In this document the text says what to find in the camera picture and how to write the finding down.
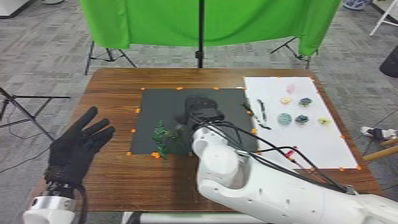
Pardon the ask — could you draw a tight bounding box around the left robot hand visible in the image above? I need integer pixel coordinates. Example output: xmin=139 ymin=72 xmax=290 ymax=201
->
xmin=43 ymin=106 xmax=118 ymax=190

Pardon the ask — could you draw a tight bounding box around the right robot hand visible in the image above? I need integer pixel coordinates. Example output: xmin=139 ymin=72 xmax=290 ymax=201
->
xmin=174 ymin=95 xmax=222 ymax=126

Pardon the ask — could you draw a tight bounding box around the dark mat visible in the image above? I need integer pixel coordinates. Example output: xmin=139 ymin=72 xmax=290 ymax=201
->
xmin=128 ymin=87 xmax=262 ymax=156

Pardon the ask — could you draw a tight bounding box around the black tripod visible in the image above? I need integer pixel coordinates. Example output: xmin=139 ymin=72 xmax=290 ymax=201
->
xmin=84 ymin=40 xmax=139 ymax=76
xmin=269 ymin=36 xmax=320 ymax=70
xmin=0 ymin=87 xmax=73 ymax=142

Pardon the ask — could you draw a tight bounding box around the white sheet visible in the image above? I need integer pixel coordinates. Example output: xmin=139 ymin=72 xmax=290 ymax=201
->
xmin=242 ymin=76 xmax=363 ymax=171

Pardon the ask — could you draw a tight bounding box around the pale grey bar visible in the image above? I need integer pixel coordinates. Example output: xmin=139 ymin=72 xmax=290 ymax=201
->
xmin=121 ymin=212 xmax=270 ymax=224

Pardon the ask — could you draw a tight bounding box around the blue and white vase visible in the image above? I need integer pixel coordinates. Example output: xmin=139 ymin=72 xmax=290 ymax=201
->
xmin=341 ymin=0 xmax=373 ymax=11

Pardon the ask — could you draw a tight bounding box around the black cable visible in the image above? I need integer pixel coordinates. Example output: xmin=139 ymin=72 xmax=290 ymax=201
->
xmin=201 ymin=120 xmax=352 ymax=195

